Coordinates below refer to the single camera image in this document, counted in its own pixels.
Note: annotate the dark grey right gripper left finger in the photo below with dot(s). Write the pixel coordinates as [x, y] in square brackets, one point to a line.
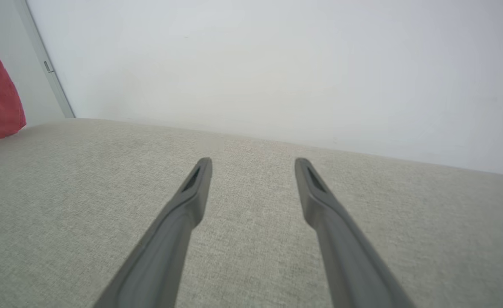
[161, 256]

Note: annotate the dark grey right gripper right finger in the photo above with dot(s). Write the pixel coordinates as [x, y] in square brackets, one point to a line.
[349, 261]

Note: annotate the beige fabric sofa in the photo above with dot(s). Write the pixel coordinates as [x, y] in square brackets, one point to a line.
[251, 256]

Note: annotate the grey metal wall strip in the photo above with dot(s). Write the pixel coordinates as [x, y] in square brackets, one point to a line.
[60, 94]

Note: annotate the small metal bracket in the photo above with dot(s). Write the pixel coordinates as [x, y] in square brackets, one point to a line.
[48, 66]

